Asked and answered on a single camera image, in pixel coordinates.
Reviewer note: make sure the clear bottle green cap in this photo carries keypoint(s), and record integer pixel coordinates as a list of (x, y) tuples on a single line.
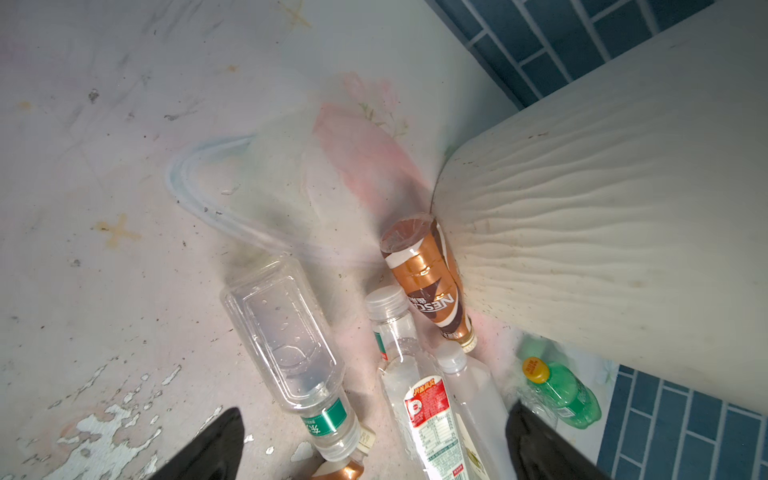
[(284, 330)]

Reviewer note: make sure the white bin with pink liner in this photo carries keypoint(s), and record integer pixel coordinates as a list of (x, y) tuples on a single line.
[(626, 213)]

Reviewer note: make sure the frosted clear tall bottle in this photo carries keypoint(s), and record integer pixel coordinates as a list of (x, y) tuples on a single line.
[(479, 410)]

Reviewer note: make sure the clear bottle red white label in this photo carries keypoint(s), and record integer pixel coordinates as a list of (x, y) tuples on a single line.
[(415, 389)]

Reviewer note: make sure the green soda bottle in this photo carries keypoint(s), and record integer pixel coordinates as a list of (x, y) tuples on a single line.
[(557, 387)]

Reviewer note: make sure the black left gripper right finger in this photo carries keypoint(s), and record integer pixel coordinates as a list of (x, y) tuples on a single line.
[(538, 452)]

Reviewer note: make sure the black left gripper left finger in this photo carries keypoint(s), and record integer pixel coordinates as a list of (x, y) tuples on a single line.
[(215, 453)]

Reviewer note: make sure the brown drink bottle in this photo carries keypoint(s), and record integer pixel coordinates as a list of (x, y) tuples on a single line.
[(417, 252), (352, 467)]

